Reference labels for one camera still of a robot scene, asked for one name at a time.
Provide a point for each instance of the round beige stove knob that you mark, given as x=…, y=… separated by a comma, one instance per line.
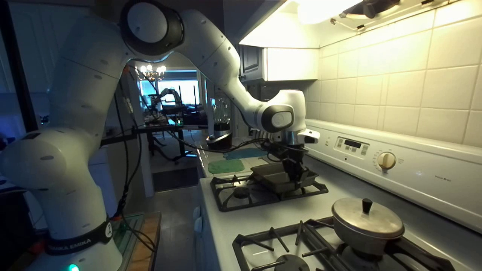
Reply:
x=386, y=161

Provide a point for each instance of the white gas stove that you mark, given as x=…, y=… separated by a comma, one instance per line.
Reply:
x=432, y=171

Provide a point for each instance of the blue mat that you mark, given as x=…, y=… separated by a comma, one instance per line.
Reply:
x=246, y=153

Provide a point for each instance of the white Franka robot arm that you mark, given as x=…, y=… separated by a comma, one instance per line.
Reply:
x=51, y=161

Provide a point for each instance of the black background table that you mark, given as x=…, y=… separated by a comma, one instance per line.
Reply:
x=167, y=129

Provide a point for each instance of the silver lid with black knob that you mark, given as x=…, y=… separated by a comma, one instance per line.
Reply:
x=367, y=216

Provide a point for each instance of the black stove grate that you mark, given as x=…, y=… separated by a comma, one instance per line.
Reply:
x=231, y=200
x=311, y=236

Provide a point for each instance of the round black burner cap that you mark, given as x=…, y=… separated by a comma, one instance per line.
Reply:
x=292, y=264
x=242, y=191

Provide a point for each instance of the bright window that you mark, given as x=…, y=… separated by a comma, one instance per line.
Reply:
x=176, y=93

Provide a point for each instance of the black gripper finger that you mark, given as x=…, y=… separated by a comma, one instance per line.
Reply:
x=290, y=171
x=301, y=173

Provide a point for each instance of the white wall cabinet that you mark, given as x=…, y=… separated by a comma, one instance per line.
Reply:
x=289, y=64

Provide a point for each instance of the stove clock display panel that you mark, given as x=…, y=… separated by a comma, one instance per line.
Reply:
x=353, y=146

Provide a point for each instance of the silver metal pot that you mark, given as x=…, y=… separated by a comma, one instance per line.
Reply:
x=367, y=243

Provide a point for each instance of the lit range hood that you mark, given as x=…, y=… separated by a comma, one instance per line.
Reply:
x=302, y=21

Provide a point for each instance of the lit chandelier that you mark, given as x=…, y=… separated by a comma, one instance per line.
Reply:
x=151, y=70

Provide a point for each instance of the dark metal baking pan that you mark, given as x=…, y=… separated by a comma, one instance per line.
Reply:
x=273, y=177

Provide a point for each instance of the black appliance base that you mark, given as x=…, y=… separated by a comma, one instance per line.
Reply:
x=219, y=141

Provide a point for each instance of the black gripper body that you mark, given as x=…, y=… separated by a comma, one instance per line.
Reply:
x=286, y=150

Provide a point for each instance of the wooden board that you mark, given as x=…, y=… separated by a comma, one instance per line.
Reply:
x=145, y=242

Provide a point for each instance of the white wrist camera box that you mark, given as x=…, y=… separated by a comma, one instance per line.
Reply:
x=310, y=136

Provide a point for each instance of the green mat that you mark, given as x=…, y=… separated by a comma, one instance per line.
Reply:
x=227, y=167

